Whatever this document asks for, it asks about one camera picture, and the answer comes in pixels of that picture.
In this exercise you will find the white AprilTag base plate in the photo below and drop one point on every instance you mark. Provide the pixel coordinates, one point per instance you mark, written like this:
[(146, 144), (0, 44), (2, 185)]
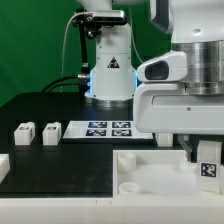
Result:
[(104, 130)]

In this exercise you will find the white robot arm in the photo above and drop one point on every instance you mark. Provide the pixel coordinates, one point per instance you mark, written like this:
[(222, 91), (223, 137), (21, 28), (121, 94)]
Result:
[(196, 28)]

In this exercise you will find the white U-shaped obstacle fence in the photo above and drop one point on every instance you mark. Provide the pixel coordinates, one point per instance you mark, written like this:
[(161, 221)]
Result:
[(203, 208)]

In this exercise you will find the white square tabletop part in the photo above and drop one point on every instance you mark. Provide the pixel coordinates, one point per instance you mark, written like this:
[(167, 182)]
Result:
[(154, 172)]

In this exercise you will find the black camera on stand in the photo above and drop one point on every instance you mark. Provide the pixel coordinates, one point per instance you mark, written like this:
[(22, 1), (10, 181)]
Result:
[(89, 25)]

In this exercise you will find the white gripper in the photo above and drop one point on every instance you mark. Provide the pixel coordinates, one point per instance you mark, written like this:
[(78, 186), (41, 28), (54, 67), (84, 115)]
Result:
[(162, 105)]

